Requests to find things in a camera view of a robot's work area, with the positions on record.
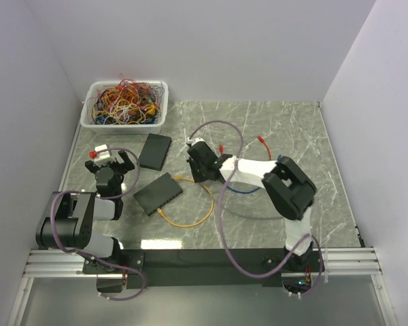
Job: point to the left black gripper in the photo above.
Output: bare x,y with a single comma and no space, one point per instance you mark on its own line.
124,166

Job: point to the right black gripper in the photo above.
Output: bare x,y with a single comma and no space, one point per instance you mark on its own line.
196,177

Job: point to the black Mercusys switch box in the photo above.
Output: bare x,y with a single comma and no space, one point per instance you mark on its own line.
154,152

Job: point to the black TP-Link switch box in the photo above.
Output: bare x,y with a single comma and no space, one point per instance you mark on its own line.
158,193

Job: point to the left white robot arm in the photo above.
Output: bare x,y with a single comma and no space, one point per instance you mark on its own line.
66,223

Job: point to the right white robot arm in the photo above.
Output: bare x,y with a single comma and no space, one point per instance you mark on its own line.
290,190

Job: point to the white plastic basket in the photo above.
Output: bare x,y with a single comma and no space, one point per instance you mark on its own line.
125,106

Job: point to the black base crossbar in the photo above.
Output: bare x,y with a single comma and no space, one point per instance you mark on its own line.
193,267

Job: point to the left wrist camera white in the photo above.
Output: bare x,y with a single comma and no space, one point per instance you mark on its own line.
101,155

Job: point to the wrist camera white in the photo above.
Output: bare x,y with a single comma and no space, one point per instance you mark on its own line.
101,155
192,141

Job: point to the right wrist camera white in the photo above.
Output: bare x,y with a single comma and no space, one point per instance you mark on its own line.
192,141

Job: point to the aluminium rail frame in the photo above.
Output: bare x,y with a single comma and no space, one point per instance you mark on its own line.
347,293

